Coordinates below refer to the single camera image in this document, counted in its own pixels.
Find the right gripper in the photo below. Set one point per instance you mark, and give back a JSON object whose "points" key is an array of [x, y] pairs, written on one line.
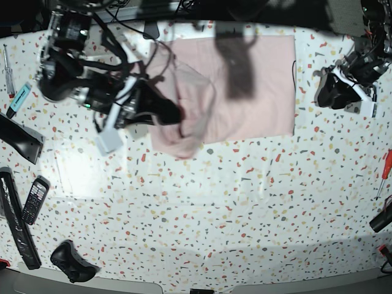
{"points": [[136, 103]]}

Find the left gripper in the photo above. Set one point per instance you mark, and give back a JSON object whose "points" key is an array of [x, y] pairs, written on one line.
{"points": [[338, 89]]}

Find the pink T-shirt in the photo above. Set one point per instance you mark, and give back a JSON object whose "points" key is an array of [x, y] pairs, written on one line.
{"points": [[228, 88]]}

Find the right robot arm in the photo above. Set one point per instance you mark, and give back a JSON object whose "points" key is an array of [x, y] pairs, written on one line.
{"points": [[64, 65]]}

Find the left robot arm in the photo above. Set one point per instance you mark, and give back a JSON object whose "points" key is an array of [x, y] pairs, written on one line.
{"points": [[377, 39]]}

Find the black stapler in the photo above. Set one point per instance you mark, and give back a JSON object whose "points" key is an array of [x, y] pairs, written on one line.
{"points": [[25, 141]]}

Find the teal highlighter marker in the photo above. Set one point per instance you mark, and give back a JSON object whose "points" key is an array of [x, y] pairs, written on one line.
{"points": [[18, 100]]}

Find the black cylindrical tool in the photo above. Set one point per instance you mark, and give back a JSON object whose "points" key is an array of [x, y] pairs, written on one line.
{"points": [[382, 220]]}

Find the terrazzo pattern tablecloth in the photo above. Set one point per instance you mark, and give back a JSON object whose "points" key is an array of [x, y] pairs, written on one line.
{"points": [[257, 211]]}

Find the long black bar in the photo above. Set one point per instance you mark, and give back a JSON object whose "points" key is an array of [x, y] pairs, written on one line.
{"points": [[13, 215]]}

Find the black game controller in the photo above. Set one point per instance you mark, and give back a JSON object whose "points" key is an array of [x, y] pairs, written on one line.
{"points": [[68, 260]]}

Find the red and black clamp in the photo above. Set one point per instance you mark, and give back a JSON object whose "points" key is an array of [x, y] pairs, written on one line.
{"points": [[387, 254]]}

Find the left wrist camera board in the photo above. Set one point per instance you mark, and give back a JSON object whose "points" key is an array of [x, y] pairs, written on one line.
{"points": [[364, 108]]}

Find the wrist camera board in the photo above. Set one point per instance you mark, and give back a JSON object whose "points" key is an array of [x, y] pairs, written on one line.
{"points": [[108, 141], [364, 108]]}

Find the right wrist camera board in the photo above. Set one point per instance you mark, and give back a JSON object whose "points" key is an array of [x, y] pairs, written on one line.
{"points": [[108, 141]]}

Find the black mount bracket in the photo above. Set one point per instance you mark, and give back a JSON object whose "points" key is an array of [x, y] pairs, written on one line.
{"points": [[151, 30]]}

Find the red-handled screwdriver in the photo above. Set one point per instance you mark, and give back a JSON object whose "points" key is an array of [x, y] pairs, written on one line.
{"points": [[386, 171]]}

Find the black cordless phone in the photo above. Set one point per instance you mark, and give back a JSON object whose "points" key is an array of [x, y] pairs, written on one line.
{"points": [[35, 199]]}

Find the clear-handled screwdriver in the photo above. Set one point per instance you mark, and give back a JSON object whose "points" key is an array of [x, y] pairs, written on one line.
{"points": [[8, 73]]}

